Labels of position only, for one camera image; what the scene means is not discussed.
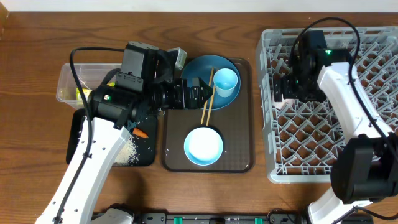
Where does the light blue plastic cup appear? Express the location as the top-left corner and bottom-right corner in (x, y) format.
(213, 68), (238, 98)

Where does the orange carrot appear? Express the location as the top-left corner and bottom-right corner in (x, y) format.
(132, 128), (149, 138)

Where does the light blue bowl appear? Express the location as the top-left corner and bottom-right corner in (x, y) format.
(183, 126), (223, 166)

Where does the wooden chopstick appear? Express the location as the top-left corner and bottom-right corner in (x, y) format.
(206, 85), (216, 126)
(200, 67), (215, 125)

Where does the pink plastic cup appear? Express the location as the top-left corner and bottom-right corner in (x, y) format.
(272, 95), (295, 110)

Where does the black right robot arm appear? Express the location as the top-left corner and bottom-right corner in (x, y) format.
(273, 41), (397, 223)

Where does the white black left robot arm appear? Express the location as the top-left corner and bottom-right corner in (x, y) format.
(36, 45), (213, 223)

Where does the grey plastic dishwasher rack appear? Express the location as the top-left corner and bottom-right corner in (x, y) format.
(256, 27), (397, 184)

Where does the clear plastic waste bin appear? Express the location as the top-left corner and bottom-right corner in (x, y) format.
(56, 63), (121, 110)

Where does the dark blue plate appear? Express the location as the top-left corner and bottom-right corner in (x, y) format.
(181, 55), (241, 110)

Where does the dark brown serving tray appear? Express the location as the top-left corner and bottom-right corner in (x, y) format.
(162, 58), (254, 173)

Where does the black rectangular tray bin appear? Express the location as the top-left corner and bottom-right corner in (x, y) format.
(66, 108), (157, 166)

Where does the spilled white rice pile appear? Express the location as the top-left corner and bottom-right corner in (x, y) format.
(113, 135), (140, 166)

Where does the yellow green snack wrapper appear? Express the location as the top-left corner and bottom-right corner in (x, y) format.
(75, 86), (93, 103)

